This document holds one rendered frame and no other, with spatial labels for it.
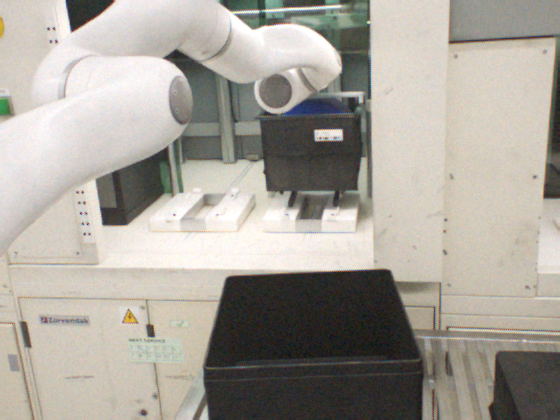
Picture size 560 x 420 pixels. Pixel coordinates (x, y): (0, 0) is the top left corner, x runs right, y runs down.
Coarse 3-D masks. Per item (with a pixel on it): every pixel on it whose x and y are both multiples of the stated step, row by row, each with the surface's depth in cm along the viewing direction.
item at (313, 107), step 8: (304, 104) 141; (312, 104) 141; (320, 104) 141; (328, 104) 140; (288, 112) 143; (296, 112) 142; (304, 112) 142; (312, 112) 142; (320, 112) 141; (328, 112) 141; (336, 112) 141
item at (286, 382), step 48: (240, 288) 102; (288, 288) 102; (336, 288) 102; (384, 288) 101; (240, 336) 105; (288, 336) 104; (336, 336) 104; (384, 336) 104; (240, 384) 76; (288, 384) 76; (336, 384) 76; (384, 384) 76
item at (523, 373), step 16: (512, 352) 88; (528, 352) 88; (544, 352) 88; (496, 368) 87; (512, 368) 84; (528, 368) 84; (544, 368) 84; (496, 384) 88; (512, 384) 81; (528, 384) 81; (544, 384) 81; (496, 400) 88; (512, 400) 78; (528, 400) 78; (544, 400) 78; (496, 416) 88; (512, 416) 78; (528, 416) 75; (544, 416) 75
